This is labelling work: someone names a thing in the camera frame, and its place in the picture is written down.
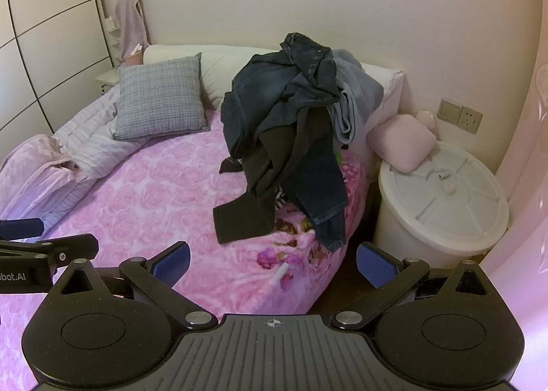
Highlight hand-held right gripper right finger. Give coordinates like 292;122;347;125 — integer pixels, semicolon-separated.
331;241;501;330

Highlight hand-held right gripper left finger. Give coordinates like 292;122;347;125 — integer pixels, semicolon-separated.
47;241;218;330

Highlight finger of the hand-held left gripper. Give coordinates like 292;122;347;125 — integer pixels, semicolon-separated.
0;218;45;241
0;234;100;275

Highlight black pants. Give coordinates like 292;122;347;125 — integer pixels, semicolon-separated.
212;108;340;245

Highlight pink rose print blanket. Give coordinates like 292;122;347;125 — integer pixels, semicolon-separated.
0;110;370;391

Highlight white round lidded bin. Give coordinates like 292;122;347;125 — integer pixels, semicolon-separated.
371;140;510;269

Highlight white blanket tag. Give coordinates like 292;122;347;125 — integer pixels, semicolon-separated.
269;263;291;289

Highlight lilac striped duvet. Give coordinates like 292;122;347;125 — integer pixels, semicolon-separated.
40;85;151;227

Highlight black white striped garment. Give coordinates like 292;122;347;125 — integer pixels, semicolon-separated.
274;186;292;210

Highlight pink square cushion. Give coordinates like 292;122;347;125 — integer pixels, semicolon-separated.
366;113;438;173

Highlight pink plush toy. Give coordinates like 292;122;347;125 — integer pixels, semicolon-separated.
414;109;438;135

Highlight grey plaid pillow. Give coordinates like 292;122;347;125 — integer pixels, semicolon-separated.
112;52;212;142

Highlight white nightstand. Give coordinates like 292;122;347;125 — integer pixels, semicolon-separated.
95;67;123;97

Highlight white panelled wardrobe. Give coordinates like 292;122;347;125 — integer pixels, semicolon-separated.
0;0;115;136

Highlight pink curtain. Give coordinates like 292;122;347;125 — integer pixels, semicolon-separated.
477;42;548;391

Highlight dark blue jeans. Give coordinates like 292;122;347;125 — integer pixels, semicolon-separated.
220;32;350;253

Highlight cream pillow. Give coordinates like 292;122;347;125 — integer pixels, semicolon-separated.
142;44;406;118

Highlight white shelf rack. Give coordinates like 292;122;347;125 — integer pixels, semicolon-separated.
103;14;123;59

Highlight pink hanging towel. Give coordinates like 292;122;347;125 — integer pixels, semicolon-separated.
115;0;150;60

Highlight beige wall switch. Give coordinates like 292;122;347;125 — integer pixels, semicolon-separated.
437;97;463;122

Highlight beige wall socket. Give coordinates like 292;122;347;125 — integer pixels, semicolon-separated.
457;104;484;134

